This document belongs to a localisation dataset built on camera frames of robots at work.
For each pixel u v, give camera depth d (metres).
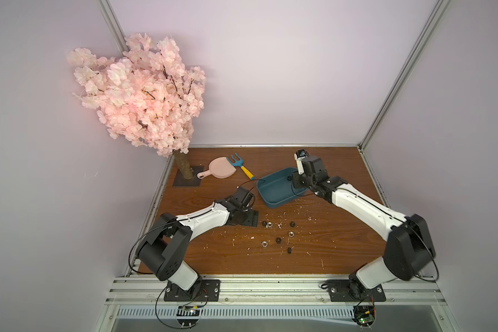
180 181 1.06
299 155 0.76
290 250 0.83
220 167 1.11
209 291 0.73
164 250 0.44
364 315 0.70
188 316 0.72
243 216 0.77
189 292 0.63
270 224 0.90
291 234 0.86
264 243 0.83
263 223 0.90
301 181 0.76
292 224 0.90
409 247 0.43
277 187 1.03
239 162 1.14
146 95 0.62
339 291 0.73
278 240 0.85
